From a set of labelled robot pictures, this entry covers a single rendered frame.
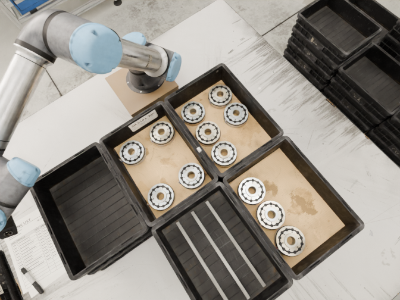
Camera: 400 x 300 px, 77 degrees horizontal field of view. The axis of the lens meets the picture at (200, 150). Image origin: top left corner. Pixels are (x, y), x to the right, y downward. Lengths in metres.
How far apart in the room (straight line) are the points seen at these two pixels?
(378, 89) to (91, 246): 1.80
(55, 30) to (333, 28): 1.63
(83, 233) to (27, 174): 0.44
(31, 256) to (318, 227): 1.18
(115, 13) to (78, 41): 2.16
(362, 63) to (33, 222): 2.06
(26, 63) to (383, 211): 1.35
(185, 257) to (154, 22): 2.14
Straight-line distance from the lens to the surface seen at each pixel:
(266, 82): 1.36
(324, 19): 1.99
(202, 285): 1.01
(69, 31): 0.72
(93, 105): 1.42
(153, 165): 1.06
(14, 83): 0.81
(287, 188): 1.04
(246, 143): 1.06
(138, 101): 1.22
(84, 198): 1.13
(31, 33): 0.80
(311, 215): 1.05
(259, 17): 2.62
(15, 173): 0.76
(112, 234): 1.07
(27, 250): 1.39
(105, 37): 0.71
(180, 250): 1.00
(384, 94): 1.95
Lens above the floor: 1.82
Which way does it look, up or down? 72 degrees down
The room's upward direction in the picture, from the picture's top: 12 degrees counter-clockwise
